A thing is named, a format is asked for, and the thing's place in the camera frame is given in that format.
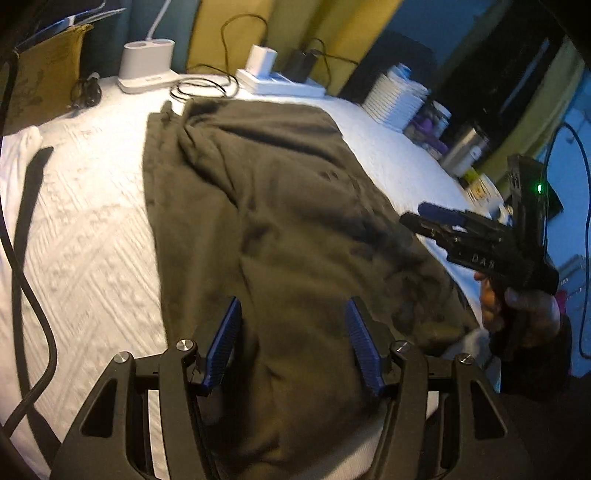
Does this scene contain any white power strip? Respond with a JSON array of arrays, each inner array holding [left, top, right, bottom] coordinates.
[[235, 69, 326, 99]]

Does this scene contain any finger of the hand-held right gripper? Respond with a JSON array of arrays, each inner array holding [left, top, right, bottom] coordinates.
[[399, 212, 458, 245], [418, 202, 472, 222]]

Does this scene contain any purple cloth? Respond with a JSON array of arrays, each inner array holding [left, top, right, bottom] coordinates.
[[404, 115, 448, 160]]

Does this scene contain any black strap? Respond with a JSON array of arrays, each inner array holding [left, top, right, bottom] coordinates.
[[11, 147, 55, 287]]

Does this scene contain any white charger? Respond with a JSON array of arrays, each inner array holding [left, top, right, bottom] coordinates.
[[246, 44, 278, 79]]

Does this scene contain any black charger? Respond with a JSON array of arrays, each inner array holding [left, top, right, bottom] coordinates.
[[287, 50, 319, 84]]

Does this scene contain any glass jar white lid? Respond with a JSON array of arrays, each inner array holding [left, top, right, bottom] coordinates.
[[427, 102, 452, 139]]

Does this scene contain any white cloth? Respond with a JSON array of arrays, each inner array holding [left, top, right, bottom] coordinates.
[[0, 126, 42, 185]]

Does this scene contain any black charger cable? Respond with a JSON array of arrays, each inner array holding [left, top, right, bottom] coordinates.
[[305, 38, 365, 88]]

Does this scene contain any yellow curtain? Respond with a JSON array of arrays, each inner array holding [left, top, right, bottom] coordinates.
[[485, 41, 587, 176], [189, 0, 402, 97]]

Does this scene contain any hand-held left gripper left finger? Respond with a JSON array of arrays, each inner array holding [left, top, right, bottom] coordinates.
[[50, 295, 243, 480]]

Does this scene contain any white bear print mug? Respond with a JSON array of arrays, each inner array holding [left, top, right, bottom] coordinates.
[[464, 173, 513, 222]]

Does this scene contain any dark brown t-shirt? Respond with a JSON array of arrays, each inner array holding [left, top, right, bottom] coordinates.
[[142, 99, 481, 478]]

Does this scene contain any stainless steel tumbler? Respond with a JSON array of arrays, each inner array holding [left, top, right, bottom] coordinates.
[[441, 121, 490, 178]]

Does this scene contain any coiled black cable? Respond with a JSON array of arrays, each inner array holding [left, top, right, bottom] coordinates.
[[168, 16, 273, 100]]

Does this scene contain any bundled black cable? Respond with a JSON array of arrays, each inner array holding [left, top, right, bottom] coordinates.
[[69, 71, 102, 110]]

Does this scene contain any white plastic basket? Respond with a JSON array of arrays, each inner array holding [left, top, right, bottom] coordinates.
[[362, 65, 430, 132]]

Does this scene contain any person's right hand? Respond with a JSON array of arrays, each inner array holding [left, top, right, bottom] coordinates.
[[475, 271, 561, 344]]

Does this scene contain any white desk lamp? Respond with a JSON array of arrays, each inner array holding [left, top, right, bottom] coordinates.
[[117, 0, 178, 94]]

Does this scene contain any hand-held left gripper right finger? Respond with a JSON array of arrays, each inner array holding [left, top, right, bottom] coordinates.
[[345, 298, 527, 480]]

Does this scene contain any brown cardboard box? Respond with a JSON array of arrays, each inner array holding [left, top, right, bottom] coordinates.
[[0, 23, 95, 137]]

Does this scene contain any thick black cable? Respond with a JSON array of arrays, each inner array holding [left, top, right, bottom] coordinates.
[[0, 51, 58, 432]]

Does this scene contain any dark glass window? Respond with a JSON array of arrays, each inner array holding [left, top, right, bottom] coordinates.
[[342, 0, 568, 139]]

